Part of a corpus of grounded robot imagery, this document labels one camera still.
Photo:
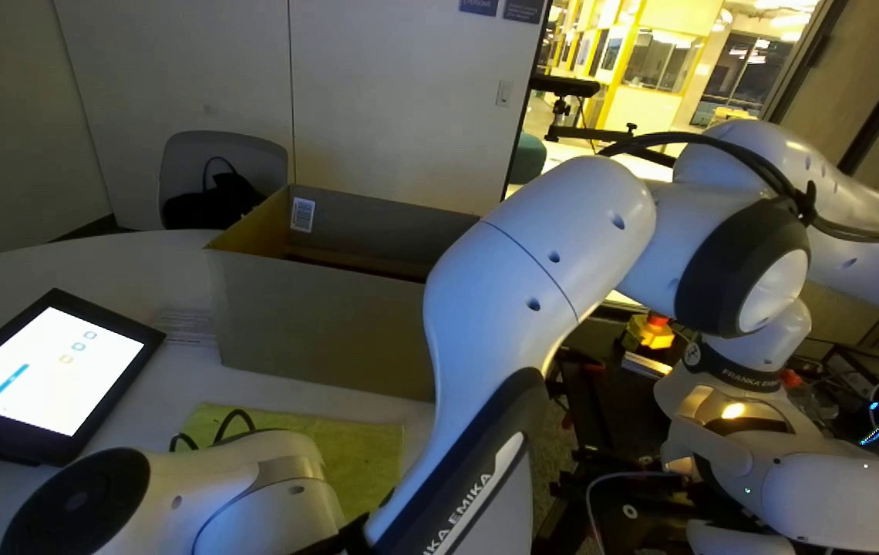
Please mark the black bag on chair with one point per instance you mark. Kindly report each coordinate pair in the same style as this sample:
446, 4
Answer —
219, 198

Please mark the open cardboard box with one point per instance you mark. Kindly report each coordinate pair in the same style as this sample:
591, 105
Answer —
329, 287

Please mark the grey office chair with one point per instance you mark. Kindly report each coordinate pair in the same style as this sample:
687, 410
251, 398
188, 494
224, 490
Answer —
262, 163

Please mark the black tablet with lit screen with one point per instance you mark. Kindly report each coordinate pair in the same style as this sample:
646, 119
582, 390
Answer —
64, 369

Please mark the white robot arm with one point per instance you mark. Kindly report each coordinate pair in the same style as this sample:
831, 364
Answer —
727, 248

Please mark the yellow-green microfiber cloth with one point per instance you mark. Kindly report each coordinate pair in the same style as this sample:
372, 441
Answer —
363, 461

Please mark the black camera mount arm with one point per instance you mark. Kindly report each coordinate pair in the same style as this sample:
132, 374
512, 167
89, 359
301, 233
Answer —
562, 115

